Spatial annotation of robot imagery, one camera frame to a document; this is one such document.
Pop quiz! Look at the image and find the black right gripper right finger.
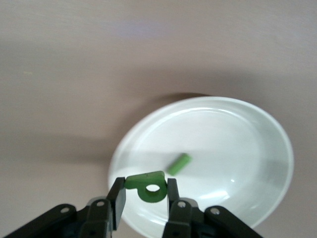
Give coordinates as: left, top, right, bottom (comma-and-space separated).
162, 178, 263, 238

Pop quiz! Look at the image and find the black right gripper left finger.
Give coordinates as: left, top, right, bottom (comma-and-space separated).
0, 177, 127, 238

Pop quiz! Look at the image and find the green letter p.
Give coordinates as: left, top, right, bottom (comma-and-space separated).
124, 171, 168, 204

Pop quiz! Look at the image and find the green letter l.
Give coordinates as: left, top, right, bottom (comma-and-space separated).
166, 153, 193, 177

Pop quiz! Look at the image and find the beige brown plate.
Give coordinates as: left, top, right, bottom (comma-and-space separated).
108, 96, 295, 238

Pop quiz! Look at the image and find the brown table cover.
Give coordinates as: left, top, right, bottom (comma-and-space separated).
0, 0, 317, 238

